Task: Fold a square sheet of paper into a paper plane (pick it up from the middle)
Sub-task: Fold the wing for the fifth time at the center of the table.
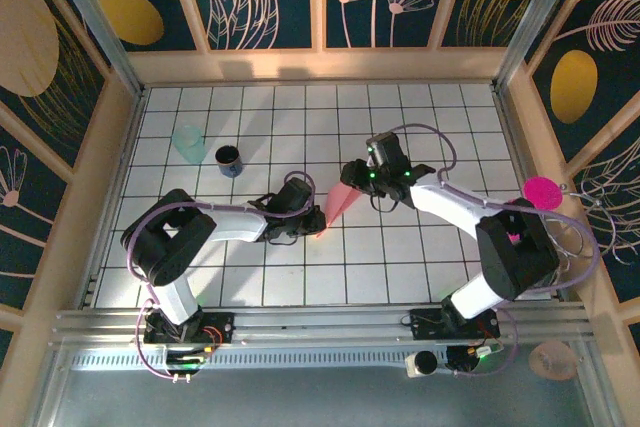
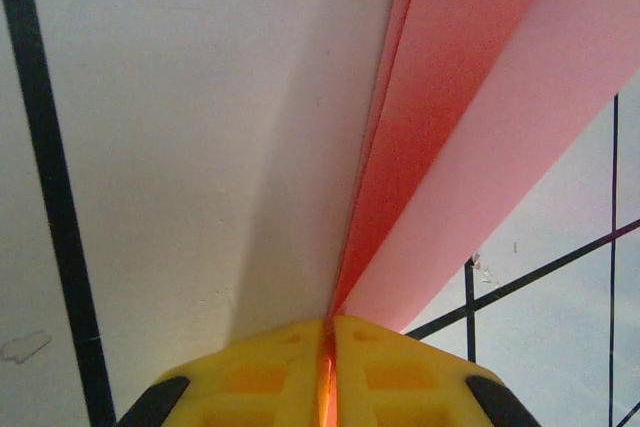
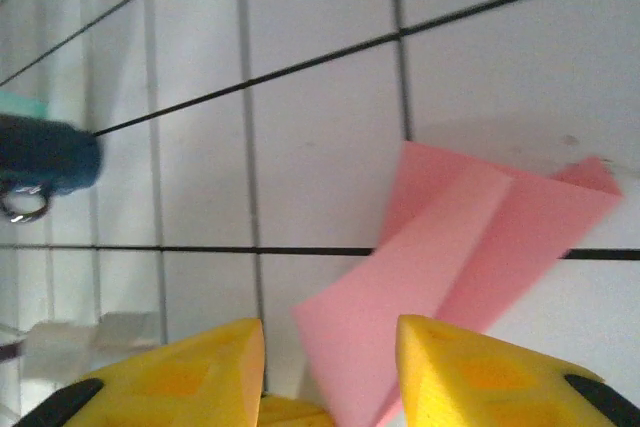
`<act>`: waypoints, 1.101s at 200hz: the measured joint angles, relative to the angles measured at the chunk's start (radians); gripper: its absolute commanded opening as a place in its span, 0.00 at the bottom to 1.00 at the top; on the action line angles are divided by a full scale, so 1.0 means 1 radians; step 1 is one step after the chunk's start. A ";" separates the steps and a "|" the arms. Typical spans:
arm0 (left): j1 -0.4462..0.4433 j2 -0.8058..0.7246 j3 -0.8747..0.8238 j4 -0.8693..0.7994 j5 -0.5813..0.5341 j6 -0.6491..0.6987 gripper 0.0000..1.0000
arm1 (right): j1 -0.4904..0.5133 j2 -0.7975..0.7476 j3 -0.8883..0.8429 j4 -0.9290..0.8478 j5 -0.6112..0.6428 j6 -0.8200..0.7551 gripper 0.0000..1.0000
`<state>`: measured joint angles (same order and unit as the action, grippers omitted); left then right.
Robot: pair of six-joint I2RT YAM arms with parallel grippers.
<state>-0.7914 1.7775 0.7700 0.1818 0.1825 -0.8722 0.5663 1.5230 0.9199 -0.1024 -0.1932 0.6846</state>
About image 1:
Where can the pink square paper sheet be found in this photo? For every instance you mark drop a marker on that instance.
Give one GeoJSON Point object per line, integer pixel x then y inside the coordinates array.
{"type": "Point", "coordinates": [340, 199]}

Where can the small white black webcam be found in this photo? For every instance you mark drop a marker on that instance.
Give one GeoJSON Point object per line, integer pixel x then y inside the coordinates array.
{"type": "Point", "coordinates": [425, 363]}

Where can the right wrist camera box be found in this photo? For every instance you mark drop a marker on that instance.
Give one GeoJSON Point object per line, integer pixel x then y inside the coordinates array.
{"type": "Point", "coordinates": [385, 149]}

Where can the translucent pink round disc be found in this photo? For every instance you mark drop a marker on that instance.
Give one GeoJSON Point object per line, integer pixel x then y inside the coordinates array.
{"type": "Point", "coordinates": [552, 359]}

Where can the clear teal plastic cup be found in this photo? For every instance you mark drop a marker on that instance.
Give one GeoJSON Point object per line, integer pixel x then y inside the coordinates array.
{"type": "Point", "coordinates": [189, 142]}

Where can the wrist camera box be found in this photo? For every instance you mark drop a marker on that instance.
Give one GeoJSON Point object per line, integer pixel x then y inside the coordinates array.
{"type": "Point", "coordinates": [292, 193]}
{"type": "Point", "coordinates": [385, 149]}

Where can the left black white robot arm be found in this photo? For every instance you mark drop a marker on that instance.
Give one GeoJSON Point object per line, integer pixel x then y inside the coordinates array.
{"type": "Point", "coordinates": [165, 257]}

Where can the aluminium mounting rail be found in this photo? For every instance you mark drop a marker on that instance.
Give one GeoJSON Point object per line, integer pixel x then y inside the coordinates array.
{"type": "Point", "coordinates": [325, 327]}

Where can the aluminium frame post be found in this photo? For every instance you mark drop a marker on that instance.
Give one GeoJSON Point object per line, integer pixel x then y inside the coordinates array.
{"type": "Point", "coordinates": [535, 22]}
{"type": "Point", "coordinates": [95, 22]}

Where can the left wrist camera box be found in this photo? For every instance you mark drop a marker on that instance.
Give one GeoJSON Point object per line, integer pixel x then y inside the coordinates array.
{"type": "Point", "coordinates": [292, 193]}

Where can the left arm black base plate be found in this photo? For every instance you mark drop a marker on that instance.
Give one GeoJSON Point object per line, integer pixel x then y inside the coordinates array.
{"type": "Point", "coordinates": [225, 322]}

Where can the magenta felt disc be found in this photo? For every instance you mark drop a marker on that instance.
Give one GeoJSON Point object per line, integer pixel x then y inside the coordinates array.
{"type": "Point", "coordinates": [544, 193]}
{"type": "Point", "coordinates": [513, 237]}

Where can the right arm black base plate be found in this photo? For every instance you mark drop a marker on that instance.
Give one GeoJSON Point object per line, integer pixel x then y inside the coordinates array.
{"type": "Point", "coordinates": [425, 327]}

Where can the dark blue mug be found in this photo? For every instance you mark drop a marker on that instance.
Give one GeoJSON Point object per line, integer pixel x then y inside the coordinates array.
{"type": "Point", "coordinates": [230, 163]}

